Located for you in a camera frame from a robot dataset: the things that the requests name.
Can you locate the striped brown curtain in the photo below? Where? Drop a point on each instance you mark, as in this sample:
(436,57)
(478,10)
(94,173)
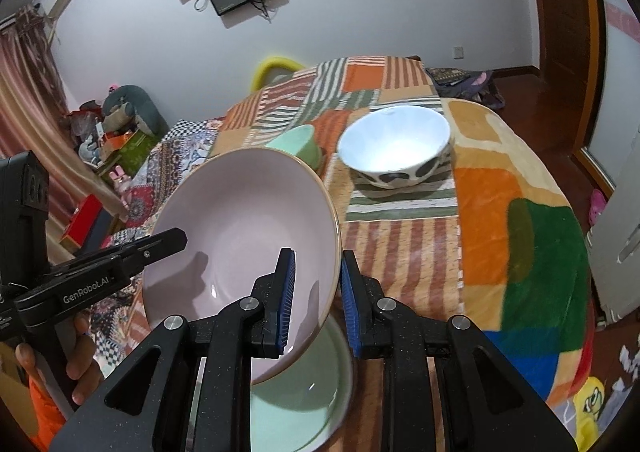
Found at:
(30,97)

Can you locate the wooden door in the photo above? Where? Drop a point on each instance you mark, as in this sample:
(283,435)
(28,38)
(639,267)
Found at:
(560,32)

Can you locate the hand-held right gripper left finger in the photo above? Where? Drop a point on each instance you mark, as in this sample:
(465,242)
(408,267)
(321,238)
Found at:
(285,302)

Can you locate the green plate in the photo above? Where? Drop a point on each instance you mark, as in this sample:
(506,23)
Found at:
(295,402)

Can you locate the white bowl with black spots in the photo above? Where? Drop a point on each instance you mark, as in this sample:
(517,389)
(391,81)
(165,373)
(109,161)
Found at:
(395,142)

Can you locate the white wall socket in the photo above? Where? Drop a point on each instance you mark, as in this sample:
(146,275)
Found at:
(458,51)

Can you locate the green bowl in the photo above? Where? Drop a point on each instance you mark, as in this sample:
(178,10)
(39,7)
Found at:
(300,142)

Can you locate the pink slipper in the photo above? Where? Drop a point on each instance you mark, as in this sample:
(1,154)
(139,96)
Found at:
(597,204)

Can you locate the white appliance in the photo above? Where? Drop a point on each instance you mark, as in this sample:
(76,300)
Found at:
(617,242)

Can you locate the pink bunny toy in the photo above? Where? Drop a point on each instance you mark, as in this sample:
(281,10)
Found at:
(119,178)

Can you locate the person's left hand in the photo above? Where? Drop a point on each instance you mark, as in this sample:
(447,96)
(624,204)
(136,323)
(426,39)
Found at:
(85,362)

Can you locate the pile of household clutter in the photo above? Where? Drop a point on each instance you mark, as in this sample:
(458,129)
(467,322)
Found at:
(87,132)

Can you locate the yellow foam tube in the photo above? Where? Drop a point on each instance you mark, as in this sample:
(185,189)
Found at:
(272,65)

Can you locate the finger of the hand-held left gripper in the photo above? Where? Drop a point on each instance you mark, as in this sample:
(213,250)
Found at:
(150,244)

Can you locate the red box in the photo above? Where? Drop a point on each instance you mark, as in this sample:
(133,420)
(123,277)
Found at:
(82,222)

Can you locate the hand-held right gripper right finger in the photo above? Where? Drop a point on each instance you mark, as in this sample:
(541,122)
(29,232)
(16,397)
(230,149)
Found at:
(350,302)

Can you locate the dark bag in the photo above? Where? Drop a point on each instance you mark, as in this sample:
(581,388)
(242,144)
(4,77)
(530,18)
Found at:
(465,85)

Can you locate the colourful fleece blanket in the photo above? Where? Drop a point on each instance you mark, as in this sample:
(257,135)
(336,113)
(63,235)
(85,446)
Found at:
(525,257)

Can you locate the pink bowl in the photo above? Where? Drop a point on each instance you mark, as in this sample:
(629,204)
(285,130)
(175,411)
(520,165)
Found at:
(235,227)

